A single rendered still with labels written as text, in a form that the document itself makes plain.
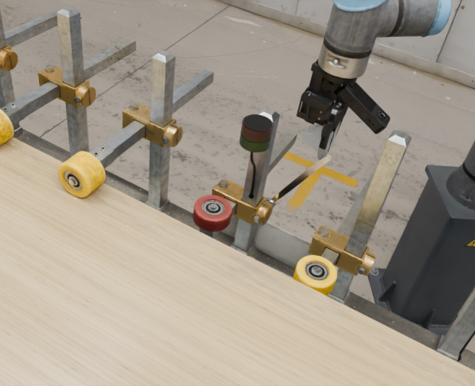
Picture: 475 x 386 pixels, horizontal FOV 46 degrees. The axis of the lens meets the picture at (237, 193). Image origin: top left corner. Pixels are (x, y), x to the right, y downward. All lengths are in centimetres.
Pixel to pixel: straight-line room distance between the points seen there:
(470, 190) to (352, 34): 97
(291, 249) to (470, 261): 86
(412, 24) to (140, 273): 66
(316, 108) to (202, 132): 181
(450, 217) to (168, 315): 108
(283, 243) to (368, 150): 176
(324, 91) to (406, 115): 232
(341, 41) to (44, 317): 69
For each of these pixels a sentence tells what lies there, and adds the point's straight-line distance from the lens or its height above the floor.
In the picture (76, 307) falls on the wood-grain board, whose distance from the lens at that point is 100.
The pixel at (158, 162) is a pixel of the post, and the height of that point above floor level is 87.
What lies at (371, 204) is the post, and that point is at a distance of 110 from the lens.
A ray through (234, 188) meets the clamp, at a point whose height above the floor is 87.
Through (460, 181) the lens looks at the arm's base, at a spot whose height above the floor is 66.
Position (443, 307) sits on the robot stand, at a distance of 221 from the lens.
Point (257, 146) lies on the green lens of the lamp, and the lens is 106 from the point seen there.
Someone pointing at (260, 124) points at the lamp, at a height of 111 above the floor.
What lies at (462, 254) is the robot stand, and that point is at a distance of 199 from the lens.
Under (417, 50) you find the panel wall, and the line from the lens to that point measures 391.
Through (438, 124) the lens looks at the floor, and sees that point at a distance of 343.
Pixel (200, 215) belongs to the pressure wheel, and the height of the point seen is 91.
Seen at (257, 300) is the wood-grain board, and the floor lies 90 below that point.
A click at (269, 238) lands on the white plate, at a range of 133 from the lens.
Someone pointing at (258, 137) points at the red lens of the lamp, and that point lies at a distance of 105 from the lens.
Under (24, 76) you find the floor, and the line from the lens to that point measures 332.
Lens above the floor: 171
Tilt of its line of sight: 42 degrees down
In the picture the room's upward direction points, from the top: 10 degrees clockwise
